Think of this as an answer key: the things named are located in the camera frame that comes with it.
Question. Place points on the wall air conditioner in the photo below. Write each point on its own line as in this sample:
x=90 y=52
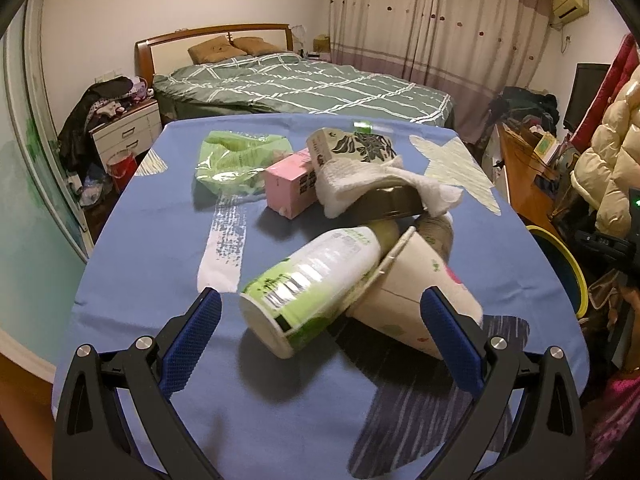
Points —
x=570 y=2

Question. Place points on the sliding wardrobe door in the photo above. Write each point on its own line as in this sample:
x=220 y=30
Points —
x=45 y=160

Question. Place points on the green plastic bag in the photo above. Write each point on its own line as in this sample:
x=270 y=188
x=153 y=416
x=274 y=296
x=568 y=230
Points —
x=235 y=157

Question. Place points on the white nightstand with clothes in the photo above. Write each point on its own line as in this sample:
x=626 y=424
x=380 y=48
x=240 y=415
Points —
x=97 y=110

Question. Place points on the pink quilted garment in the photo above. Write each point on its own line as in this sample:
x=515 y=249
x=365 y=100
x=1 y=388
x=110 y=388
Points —
x=620 y=67

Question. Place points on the pink patterned cloth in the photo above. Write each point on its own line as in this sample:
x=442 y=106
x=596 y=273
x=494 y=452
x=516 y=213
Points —
x=617 y=410

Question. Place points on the cream flower-print tea box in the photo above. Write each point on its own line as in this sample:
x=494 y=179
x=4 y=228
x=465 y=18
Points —
x=350 y=145

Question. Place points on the dark round tin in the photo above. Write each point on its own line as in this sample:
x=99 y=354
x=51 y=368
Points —
x=387 y=202

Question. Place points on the yellow-rimmed bin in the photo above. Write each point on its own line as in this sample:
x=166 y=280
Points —
x=562 y=265

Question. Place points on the pink carton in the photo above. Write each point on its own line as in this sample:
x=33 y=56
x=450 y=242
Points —
x=290 y=182

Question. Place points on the small green box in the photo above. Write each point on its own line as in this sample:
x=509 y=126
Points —
x=361 y=125

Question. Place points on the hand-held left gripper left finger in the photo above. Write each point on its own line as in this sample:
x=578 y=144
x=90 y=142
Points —
x=195 y=335

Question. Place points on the striped curtain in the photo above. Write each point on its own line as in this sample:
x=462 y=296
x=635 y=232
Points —
x=435 y=25

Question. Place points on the white green-label plastic bottle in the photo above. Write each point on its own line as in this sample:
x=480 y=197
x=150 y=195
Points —
x=310 y=280

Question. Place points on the black monitor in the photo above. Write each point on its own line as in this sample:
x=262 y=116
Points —
x=585 y=95

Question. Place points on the wooden bed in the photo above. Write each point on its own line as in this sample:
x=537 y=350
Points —
x=200 y=42

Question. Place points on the blue printed tablecloth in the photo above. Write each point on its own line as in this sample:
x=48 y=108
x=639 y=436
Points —
x=150 y=270

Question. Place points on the green framed card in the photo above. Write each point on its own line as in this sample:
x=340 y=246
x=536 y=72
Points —
x=546 y=147

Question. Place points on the heap of dark clothes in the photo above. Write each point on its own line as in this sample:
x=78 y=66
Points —
x=525 y=107

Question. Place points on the wooden desk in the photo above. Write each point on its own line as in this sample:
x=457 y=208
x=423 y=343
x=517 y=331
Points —
x=525 y=180

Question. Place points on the white paper cup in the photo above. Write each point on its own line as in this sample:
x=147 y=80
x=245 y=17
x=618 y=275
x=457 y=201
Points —
x=420 y=290

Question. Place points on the red bucket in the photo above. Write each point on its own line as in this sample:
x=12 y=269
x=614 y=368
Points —
x=120 y=167

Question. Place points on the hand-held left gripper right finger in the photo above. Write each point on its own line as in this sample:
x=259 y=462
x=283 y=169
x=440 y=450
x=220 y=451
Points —
x=450 y=340

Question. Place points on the brown pillow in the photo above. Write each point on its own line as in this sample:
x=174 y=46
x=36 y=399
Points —
x=257 y=46
x=215 y=51

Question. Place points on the green checked duvet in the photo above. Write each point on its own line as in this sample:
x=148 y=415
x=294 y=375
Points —
x=310 y=85

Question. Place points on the white towel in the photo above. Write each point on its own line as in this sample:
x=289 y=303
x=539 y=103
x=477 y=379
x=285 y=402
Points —
x=350 y=182

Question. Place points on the cream puffer jacket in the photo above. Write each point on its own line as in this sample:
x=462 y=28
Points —
x=617 y=155

